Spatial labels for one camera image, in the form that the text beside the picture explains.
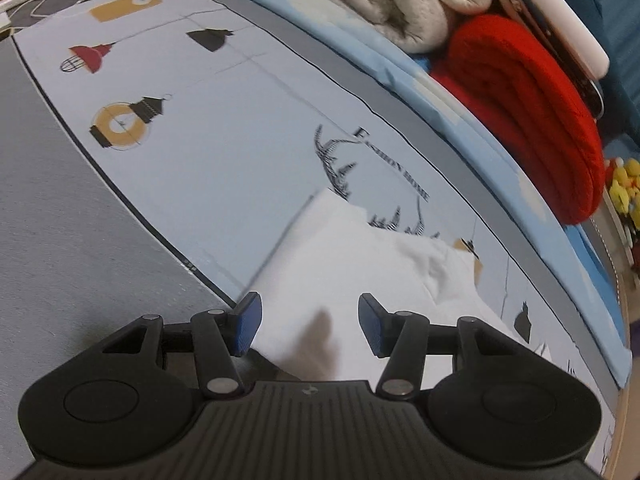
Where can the white small garment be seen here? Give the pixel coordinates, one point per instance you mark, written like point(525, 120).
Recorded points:
point(400, 280)

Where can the wooden bed frame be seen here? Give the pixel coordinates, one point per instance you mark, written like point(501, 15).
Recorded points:
point(627, 360)

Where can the red folded blanket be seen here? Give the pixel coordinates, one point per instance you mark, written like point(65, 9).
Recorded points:
point(525, 110)

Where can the grey bed sheet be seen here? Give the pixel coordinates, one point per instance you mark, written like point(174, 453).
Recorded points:
point(75, 235)

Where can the light blue folded quilt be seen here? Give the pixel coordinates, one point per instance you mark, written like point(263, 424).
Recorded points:
point(350, 35)

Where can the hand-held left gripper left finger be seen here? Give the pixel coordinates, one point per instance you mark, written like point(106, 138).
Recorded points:
point(248, 321)

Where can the dark teal cloth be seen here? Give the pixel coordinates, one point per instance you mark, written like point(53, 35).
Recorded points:
point(620, 20)

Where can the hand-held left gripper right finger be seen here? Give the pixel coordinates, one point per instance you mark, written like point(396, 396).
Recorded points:
point(371, 321)

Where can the yellow plush toy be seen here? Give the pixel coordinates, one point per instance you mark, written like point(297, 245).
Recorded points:
point(625, 185)

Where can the lamp printed pale bed sheet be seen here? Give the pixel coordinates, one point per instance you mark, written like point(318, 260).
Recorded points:
point(225, 135)

